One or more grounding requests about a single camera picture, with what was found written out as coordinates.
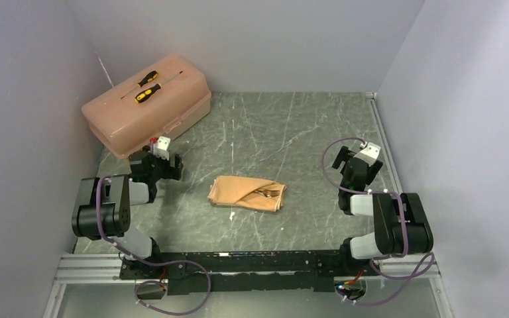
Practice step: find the brown wooden utensil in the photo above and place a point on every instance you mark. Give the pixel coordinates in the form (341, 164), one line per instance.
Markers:
(266, 190)

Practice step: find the upper yellow black screwdriver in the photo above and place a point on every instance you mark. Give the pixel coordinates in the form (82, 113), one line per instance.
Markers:
(132, 89)

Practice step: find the aluminium frame rail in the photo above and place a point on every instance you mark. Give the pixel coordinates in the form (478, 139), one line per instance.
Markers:
(100, 269)

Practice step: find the lower yellow black screwdriver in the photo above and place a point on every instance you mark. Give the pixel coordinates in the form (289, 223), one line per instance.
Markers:
(145, 94)

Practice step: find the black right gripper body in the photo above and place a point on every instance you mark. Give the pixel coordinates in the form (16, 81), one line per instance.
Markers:
(343, 155)

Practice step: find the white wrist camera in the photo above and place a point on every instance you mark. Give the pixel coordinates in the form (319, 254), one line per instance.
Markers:
(159, 147)
(368, 153)

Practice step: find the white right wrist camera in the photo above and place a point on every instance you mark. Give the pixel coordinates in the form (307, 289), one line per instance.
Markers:
(368, 153)

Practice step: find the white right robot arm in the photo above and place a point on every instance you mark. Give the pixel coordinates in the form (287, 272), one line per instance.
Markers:
(398, 225)

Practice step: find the pink plastic toolbox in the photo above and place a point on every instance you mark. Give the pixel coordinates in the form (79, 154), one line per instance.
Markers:
(124, 126)

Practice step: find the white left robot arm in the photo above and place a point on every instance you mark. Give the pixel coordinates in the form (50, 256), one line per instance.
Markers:
(103, 205)

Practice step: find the yellow black screwdriver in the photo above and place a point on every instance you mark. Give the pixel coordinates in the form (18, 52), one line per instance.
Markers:
(132, 89)
(145, 94)

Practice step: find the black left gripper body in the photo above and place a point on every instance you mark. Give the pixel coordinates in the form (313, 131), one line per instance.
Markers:
(161, 167)

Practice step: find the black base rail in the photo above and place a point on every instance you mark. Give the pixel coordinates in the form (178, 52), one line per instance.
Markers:
(191, 272)

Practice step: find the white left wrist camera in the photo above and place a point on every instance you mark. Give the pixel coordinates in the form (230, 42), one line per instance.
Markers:
(159, 147)

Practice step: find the orange cloth napkin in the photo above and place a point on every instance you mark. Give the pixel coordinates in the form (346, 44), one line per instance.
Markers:
(237, 191)

